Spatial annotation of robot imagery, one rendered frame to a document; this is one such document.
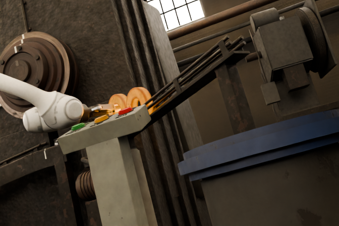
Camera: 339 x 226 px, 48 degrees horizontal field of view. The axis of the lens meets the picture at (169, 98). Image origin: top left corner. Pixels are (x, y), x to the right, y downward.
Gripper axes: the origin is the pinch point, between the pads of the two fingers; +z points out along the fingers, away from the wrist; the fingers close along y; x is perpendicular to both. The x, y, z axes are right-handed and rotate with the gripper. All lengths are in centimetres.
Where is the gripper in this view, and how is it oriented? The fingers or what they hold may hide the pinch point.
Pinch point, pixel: (118, 107)
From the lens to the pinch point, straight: 170.4
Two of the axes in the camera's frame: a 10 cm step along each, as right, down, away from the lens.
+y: 5.8, -3.3, -7.5
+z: 7.6, -1.1, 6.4
